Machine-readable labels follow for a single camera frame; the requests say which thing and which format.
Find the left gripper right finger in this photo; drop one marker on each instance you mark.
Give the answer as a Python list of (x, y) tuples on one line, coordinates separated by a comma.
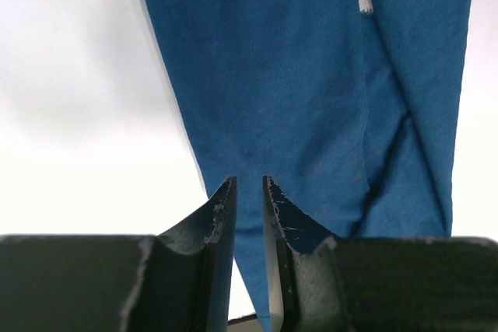
[(318, 281)]

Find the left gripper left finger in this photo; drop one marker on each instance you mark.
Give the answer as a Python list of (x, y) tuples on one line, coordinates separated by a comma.
[(176, 281)]

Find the navy blue t shirt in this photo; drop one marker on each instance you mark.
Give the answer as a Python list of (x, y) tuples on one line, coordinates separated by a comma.
[(351, 105)]

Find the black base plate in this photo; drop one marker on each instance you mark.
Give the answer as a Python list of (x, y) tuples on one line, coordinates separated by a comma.
[(249, 323)]

